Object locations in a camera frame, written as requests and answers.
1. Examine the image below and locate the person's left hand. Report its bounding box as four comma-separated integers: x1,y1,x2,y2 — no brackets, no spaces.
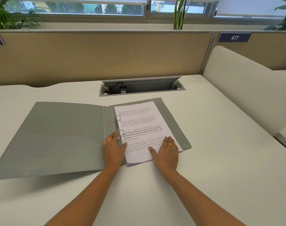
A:
103,131,128,172

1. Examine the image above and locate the person's right hand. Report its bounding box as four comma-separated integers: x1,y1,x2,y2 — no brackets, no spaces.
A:
148,136,180,174

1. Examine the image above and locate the stack of printed paper sheets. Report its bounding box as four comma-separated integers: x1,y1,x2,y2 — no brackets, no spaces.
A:
114,101,183,167

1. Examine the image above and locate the grey ring binder folder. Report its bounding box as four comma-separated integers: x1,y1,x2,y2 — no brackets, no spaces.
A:
0,97,192,181

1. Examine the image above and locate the person's left forearm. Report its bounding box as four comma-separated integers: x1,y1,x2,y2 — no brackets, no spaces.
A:
43,166,121,226

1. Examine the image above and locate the person's right forearm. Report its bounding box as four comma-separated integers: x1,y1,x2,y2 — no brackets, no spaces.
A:
160,169,247,226

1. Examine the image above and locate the beige desk partition panel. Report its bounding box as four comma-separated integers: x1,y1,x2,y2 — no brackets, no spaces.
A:
212,31,286,71
0,30,214,88

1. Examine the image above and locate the white side divider panel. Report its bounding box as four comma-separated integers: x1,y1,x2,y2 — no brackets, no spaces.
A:
202,46,286,137

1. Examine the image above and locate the tall narrow-leaf green plant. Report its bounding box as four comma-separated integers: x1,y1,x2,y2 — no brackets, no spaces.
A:
172,0,195,30

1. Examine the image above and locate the bushy green palm plant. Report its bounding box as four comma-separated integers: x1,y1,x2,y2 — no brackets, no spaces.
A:
0,0,44,30

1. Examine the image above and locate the black power cable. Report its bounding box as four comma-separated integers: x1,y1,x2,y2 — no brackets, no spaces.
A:
109,81,124,92

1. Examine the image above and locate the grey desk cable box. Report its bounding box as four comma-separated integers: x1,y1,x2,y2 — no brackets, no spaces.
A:
99,76,186,97

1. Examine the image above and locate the window with metal frame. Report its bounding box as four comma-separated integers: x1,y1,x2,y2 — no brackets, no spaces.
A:
4,0,286,24

